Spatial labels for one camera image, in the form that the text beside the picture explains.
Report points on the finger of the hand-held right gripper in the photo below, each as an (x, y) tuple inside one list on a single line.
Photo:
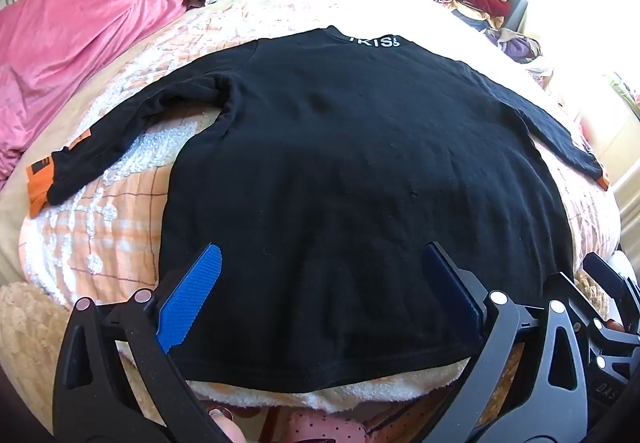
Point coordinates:
[(597, 268)]

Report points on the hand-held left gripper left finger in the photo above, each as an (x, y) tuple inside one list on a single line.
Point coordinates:
[(192, 293)]

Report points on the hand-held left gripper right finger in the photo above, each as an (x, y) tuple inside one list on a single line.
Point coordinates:
[(452, 283)]

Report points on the black long-sleeve shirt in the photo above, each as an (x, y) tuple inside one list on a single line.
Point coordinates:
[(325, 173)]

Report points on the purple clothes pile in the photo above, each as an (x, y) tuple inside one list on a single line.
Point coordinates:
[(517, 45)]

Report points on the person's left hand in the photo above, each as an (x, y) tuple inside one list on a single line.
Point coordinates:
[(230, 430)]

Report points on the orange white tufted blanket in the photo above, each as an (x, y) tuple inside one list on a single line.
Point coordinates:
[(125, 223)]

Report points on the beige fluffy throw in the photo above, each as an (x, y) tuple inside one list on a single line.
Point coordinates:
[(25, 333)]

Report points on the colourful patterned cloth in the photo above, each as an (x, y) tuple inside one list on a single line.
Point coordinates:
[(622, 90)]

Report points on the person's pink dotted clothing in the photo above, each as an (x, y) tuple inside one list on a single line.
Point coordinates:
[(320, 428)]

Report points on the beige bedspread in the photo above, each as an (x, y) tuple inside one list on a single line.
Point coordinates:
[(15, 233)]

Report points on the black box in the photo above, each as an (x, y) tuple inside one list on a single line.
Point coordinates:
[(517, 10)]

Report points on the pink blanket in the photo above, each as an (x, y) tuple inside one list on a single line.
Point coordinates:
[(65, 48)]

